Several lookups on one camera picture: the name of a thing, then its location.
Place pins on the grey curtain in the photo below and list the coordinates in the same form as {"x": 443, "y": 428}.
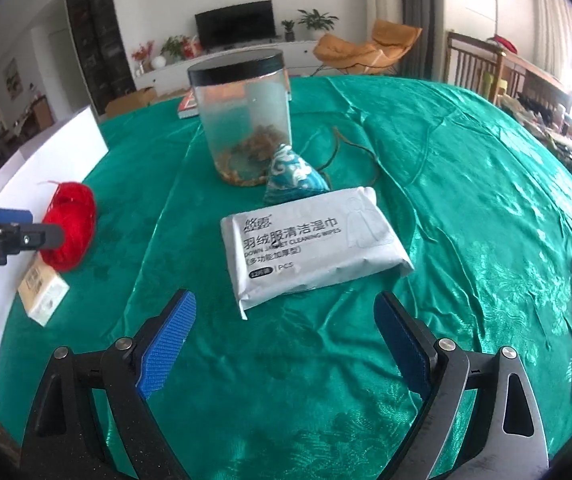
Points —
{"x": 421, "y": 15}

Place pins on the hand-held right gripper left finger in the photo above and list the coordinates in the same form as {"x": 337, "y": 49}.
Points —
{"x": 168, "y": 345}

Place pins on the red yarn ball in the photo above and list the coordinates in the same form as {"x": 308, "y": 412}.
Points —
{"x": 73, "y": 225}

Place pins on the red flower plant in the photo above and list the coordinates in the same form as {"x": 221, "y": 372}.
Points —
{"x": 141, "y": 57}

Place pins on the clear jar with black lid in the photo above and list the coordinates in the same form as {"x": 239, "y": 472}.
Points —
{"x": 241, "y": 105}

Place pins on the large green potted plant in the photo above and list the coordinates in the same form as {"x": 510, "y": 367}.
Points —
{"x": 318, "y": 22}

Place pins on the white television cabinet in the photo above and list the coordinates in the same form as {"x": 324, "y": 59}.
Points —
{"x": 165, "y": 72}

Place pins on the grey wet wipes pack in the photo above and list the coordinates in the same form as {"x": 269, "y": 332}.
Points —
{"x": 311, "y": 250}

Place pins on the dark display cabinet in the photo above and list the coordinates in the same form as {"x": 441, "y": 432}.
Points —
{"x": 98, "y": 45}

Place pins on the white board panel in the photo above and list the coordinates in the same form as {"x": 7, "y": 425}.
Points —
{"x": 55, "y": 160}

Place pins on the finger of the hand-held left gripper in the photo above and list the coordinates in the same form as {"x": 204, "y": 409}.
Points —
{"x": 35, "y": 237}
{"x": 10, "y": 216}

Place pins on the plain green table cover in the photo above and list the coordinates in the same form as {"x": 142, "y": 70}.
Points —
{"x": 115, "y": 170}

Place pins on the black television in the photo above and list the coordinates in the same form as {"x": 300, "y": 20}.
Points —
{"x": 236, "y": 25}

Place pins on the yellow tissue pack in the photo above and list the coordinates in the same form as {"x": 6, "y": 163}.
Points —
{"x": 40, "y": 292}

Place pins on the orange lounge chair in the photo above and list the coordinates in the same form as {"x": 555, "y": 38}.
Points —
{"x": 366, "y": 50}

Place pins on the small green potted plant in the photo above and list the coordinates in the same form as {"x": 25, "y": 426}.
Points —
{"x": 288, "y": 30}

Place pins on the orange book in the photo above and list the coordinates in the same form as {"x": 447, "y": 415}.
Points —
{"x": 188, "y": 107}

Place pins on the white curtain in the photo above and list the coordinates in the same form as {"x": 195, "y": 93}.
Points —
{"x": 556, "y": 20}

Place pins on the blue patterned fabric sachet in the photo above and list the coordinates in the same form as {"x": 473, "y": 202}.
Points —
{"x": 291, "y": 180}

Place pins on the patterned green satin cloth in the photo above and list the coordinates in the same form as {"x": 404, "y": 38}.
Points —
{"x": 466, "y": 185}

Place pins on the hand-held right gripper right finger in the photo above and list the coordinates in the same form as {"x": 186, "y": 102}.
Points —
{"x": 401, "y": 345}

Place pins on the cardboard box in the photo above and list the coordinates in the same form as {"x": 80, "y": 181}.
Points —
{"x": 128, "y": 102}

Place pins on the wooden chair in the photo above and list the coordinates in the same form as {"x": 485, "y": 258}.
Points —
{"x": 506, "y": 70}

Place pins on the pile of cluttered goods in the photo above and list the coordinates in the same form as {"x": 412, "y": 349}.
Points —
{"x": 561, "y": 145}

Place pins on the green plant with red blooms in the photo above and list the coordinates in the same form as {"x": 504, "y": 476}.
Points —
{"x": 174, "y": 47}

